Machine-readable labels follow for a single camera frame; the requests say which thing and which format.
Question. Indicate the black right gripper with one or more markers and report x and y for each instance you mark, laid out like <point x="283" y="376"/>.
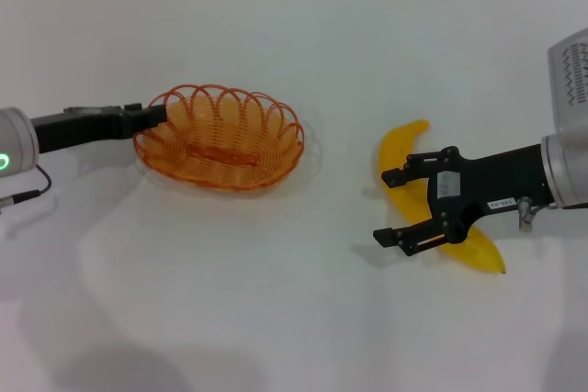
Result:
<point x="496" y="176"/>

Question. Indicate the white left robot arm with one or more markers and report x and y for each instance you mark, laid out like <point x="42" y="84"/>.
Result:
<point x="16" y="139"/>

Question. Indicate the yellow banana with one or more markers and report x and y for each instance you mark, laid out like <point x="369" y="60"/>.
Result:
<point x="395" y="146"/>

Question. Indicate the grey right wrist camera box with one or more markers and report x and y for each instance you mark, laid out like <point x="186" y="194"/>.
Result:
<point x="569" y="75"/>

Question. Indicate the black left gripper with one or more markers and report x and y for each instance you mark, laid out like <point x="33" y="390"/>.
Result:
<point x="78" y="130"/>

